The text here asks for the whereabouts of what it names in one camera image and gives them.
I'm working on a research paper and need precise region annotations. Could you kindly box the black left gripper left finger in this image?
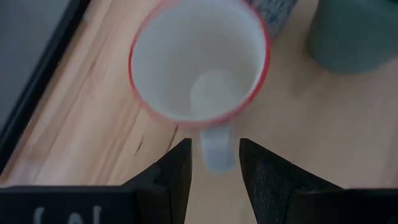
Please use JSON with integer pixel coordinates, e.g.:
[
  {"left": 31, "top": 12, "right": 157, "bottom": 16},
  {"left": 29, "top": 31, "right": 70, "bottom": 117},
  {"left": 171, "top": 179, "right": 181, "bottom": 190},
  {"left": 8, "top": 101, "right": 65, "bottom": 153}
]
[{"left": 121, "top": 138, "right": 193, "bottom": 224}]

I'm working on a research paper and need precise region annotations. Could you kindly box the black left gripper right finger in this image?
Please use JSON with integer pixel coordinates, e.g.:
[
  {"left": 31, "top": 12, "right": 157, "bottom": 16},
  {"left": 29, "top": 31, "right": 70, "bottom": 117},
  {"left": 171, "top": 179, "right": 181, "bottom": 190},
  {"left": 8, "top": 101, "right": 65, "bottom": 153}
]
[{"left": 239, "top": 138, "right": 343, "bottom": 224}]

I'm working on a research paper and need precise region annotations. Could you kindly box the grey ikat mug red rim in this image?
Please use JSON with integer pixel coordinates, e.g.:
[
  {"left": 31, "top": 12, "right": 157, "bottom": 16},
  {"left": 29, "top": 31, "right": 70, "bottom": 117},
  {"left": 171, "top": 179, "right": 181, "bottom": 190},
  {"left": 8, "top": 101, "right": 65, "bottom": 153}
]
[{"left": 127, "top": 0, "right": 271, "bottom": 174}]

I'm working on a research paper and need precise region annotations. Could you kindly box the green faceted mug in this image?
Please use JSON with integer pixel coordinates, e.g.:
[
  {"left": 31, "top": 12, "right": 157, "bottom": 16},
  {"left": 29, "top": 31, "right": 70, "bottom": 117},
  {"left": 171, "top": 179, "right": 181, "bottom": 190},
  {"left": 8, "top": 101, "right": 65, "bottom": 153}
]
[{"left": 306, "top": 0, "right": 398, "bottom": 75}]

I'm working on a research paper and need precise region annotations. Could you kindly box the white mug blue lattice pattern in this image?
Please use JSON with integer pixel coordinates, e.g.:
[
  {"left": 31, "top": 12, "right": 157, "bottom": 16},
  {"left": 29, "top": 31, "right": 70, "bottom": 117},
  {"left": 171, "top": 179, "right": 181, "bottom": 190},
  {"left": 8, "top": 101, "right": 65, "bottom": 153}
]
[{"left": 248, "top": 0, "right": 299, "bottom": 40}]

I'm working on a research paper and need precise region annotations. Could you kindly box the black metal rack wooden shelf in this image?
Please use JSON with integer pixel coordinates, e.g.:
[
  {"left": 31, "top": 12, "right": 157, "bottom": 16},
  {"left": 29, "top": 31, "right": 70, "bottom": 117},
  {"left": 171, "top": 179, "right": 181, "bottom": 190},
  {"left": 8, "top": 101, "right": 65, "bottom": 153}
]
[{"left": 0, "top": 0, "right": 398, "bottom": 224}]

